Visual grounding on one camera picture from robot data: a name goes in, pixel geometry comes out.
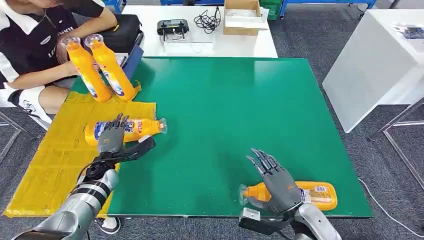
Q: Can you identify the person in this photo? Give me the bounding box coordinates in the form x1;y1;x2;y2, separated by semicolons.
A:
0;0;119;125

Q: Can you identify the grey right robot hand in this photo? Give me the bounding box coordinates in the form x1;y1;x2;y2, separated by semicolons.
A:
245;147;303;216

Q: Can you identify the person's right hand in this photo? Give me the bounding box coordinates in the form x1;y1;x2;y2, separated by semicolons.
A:
63;61;80;78

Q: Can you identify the yellow plastic sheet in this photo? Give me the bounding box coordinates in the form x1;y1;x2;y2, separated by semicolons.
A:
2;80;157;219

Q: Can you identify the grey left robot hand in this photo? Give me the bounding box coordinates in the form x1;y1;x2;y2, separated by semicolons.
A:
96;112;157;164

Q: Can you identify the blue metal rack frame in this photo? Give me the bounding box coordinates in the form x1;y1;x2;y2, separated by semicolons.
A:
279;0;378;19

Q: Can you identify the metal chair frame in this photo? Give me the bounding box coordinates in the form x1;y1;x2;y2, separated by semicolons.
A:
0;111;22;165

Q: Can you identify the black coiled cable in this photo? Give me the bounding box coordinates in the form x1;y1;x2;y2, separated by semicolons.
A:
193;5;222;35

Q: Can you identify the metal table leg frame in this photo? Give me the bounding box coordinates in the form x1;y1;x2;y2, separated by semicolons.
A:
367;96;424;191

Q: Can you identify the white floor cable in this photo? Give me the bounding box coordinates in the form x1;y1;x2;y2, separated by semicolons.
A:
358;178;424;239

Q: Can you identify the cardboard box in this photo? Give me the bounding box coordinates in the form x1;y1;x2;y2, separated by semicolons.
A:
223;0;269;37

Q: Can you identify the long white table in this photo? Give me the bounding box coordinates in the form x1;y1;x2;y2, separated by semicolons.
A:
121;4;279;59

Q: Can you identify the black and white shoe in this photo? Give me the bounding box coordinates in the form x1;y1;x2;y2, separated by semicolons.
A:
94;216;122;236

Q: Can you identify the person's left hand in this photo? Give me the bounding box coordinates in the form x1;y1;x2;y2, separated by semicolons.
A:
54;40;72;65

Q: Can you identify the orange drink bottle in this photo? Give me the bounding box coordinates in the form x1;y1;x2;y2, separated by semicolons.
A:
83;33;138;102
84;117;168;147
238;180;338;212
60;35;113;103

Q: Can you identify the white foam sheet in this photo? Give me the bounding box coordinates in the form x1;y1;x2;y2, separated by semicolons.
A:
225;8;269;30

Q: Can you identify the black bag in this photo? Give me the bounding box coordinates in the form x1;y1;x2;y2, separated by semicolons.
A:
96;13;143;55

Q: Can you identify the black remote controller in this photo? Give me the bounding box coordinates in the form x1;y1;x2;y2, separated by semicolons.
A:
156;18;190;42

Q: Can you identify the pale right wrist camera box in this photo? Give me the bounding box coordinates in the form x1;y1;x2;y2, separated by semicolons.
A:
238;207;294;237

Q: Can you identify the white square table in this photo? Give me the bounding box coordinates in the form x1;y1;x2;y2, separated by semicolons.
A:
322;8;424;134

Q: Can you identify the dark item in clear bag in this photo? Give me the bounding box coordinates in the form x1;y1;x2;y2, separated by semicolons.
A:
392;23;424;41

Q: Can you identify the blue folder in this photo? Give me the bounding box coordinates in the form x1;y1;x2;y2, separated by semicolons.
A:
121;31;145;81

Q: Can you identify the green table mat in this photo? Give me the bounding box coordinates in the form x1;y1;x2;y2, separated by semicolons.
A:
70;56;375;219

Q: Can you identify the green crate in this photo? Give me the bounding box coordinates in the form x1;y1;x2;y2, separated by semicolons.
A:
259;0;282;21

